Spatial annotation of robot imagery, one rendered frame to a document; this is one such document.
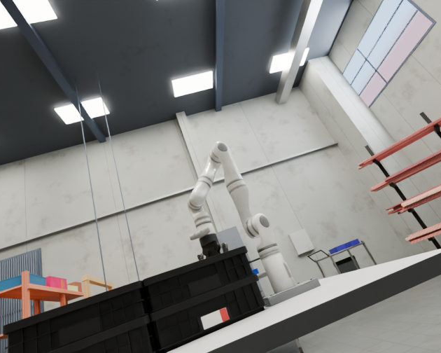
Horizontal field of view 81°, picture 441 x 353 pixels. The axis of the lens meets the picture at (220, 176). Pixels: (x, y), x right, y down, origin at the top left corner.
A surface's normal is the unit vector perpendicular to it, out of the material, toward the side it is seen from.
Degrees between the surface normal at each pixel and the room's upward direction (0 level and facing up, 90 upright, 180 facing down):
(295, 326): 90
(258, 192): 90
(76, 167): 90
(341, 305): 90
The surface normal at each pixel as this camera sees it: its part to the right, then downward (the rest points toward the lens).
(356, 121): 0.02, -0.45
